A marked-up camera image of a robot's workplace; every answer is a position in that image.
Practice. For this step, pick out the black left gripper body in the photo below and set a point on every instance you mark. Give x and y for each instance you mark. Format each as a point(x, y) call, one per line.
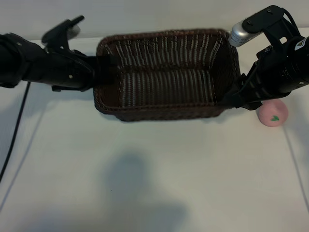
point(84, 72)

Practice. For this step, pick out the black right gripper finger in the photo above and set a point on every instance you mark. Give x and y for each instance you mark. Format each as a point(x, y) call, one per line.
point(241, 90)
point(253, 104)

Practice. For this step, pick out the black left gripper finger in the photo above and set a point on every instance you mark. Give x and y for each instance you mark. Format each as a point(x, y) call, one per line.
point(105, 72)

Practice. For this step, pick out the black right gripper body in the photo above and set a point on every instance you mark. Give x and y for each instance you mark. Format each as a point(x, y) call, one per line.
point(272, 75)

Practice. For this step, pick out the pink peach with green leaf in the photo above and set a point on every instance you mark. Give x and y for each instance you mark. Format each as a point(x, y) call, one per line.
point(271, 116)

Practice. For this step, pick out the dark brown wicker basket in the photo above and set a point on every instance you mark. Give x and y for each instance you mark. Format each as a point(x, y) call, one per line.
point(169, 96)

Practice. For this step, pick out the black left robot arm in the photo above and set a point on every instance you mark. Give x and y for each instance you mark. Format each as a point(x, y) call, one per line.
point(26, 60)

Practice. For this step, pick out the black left camera bracket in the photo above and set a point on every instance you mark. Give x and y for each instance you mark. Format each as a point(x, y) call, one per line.
point(56, 33)

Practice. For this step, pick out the black camera bracket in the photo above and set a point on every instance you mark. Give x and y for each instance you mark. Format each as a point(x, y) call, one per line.
point(264, 17)
point(56, 33)

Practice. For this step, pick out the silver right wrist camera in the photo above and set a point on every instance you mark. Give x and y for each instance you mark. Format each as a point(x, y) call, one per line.
point(237, 36)

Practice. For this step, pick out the black right camera bracket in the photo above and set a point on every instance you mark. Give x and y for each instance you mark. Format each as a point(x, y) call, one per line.
point(264, 17)

